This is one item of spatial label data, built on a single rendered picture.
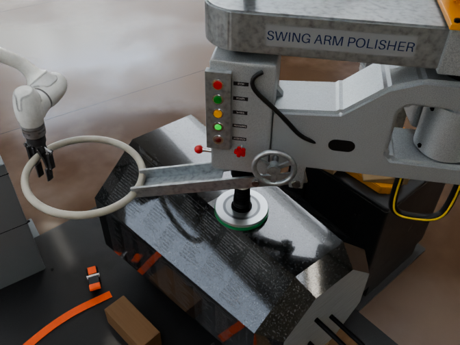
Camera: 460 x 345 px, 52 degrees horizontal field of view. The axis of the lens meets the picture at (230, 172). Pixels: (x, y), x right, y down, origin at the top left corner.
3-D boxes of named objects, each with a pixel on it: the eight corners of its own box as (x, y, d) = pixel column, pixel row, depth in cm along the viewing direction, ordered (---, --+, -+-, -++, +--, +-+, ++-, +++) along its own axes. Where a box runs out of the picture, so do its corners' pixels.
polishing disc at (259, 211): (210, 194, 196) (210, 192, 196) (259, 186, 200) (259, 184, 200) (222, 231, 181) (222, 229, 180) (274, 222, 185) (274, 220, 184)
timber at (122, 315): (107, 322, 246) (103, 309, 238) (126, 307, 252) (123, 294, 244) (143, 361, 230) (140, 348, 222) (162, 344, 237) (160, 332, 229)
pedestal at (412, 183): (339, 193, 324) (361, 101, 275) (425, 250, 286) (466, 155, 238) (271, 241, 291) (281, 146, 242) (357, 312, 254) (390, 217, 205)
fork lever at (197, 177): (309, 155, 180) (307, 145, 177) (307, 189, 166) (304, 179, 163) (146, 172, 200) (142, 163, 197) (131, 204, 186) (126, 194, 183)
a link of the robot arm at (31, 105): (37, 133, 183) (55, 114, 193) (28, 98, 173) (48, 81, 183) (11, 126, 185) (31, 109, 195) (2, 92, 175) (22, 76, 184)
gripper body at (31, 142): (20, 135, 190) (24, 153, 196) (36, 142, 188) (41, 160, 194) (33, 126, 195) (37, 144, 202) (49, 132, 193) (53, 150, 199)
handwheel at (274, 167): (296, 171, 164) (300, 137, 155) (294, 191, 157) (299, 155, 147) (253, 166, 166) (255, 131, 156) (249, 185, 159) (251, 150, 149)
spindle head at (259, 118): (315, 148, 179) (333, 37, 150) (313, 187, 162) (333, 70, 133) (222, 137, 183) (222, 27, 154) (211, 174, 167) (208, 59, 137)
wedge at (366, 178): (403, 170, 222) (406, 162, 219) (407, 185, 215) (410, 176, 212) (360, 168, 224) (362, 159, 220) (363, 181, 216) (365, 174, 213)
